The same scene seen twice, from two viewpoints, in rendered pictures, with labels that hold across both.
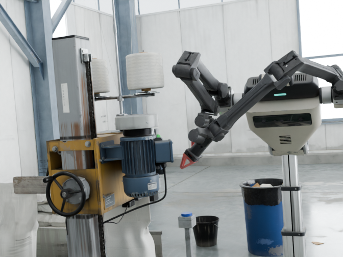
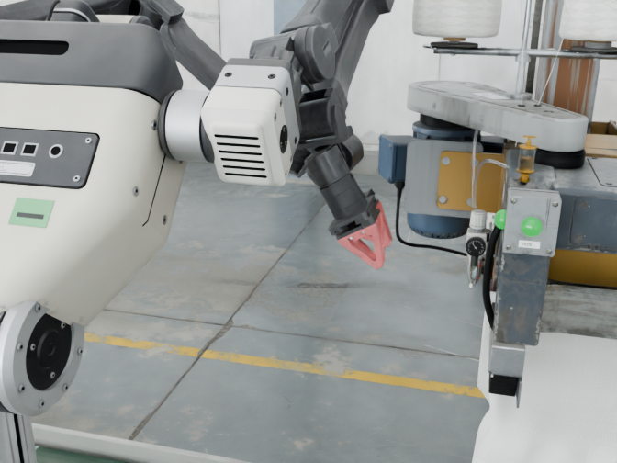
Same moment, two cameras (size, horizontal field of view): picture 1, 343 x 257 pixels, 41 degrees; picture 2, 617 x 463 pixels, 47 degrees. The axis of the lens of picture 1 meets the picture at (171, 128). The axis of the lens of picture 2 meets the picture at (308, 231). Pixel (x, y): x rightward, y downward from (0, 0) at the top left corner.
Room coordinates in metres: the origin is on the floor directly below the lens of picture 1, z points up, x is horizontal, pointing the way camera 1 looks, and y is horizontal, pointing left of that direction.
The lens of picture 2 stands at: (3.43, -0.34, 1.61)
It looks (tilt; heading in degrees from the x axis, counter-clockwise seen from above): 19 degrees down; 173
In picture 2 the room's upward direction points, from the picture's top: 1 degrees clockwise
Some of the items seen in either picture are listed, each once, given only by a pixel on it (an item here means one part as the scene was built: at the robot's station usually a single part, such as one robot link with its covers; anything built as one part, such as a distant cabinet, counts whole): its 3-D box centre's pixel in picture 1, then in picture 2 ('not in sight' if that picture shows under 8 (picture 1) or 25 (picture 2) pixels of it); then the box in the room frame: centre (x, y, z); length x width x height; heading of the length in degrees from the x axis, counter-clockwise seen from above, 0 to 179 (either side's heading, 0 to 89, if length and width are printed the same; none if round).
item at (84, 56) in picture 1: (86, 55); not in sight; (1.93, 0.33, 1.68); 0.05 x 0.03 x 0.06; 159
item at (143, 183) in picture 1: (140, 165); (443, 179); (1.93, 0.14, 1.21); 0.15 x 0.15 x 0.25
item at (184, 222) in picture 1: (187, 221); not in sight; (2.52, -0.05, 0.81); 0.08 x 0.08 x 0.06; 69
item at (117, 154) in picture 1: (116, 151); (484, 149); (1.93, 0.23, 1.27); 0.12 x 0.09 x 0.09; 159
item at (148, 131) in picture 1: (137, 132); (447, 117); (1.93, 0.14, 1.35); 0.12 x 0.12 x 0.04
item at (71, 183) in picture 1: (75, 189); not in sight; (1.86, 0.40, 1.14); 0.11 x 0.06 x 0.11; 69
